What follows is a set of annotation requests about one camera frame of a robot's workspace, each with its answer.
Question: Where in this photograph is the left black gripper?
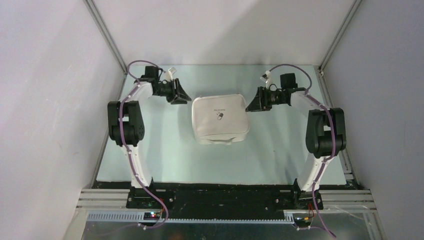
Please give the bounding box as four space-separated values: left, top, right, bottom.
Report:
154 78 192 105

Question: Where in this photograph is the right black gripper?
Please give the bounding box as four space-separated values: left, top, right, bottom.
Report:
245 86 286 112

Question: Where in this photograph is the white medicine kit case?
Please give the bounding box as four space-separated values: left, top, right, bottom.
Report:
191 93 250 145

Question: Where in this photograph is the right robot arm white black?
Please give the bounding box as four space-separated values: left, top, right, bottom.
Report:
245 71 347 209

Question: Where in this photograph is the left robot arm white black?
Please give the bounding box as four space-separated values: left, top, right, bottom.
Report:
107 65 192 189

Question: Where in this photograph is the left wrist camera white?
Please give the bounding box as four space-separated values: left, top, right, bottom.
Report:
164 67 177 82

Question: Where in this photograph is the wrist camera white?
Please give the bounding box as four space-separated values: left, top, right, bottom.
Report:
164 67 177 82
260 70 273 89

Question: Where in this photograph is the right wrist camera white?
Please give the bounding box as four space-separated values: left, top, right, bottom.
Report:
260 70 273 89

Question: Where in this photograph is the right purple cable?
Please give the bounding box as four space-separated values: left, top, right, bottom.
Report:
268 63 337 239

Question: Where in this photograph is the purple cable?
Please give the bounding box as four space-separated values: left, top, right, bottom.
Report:
268 63 337 239
118 59 169 230

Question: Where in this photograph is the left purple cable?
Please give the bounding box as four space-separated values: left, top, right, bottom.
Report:
118 59 169 230

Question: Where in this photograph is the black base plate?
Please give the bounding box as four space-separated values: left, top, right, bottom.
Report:
126 182 324 221

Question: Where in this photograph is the aluminium frame rail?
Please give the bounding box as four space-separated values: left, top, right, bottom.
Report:
313 65 377 214

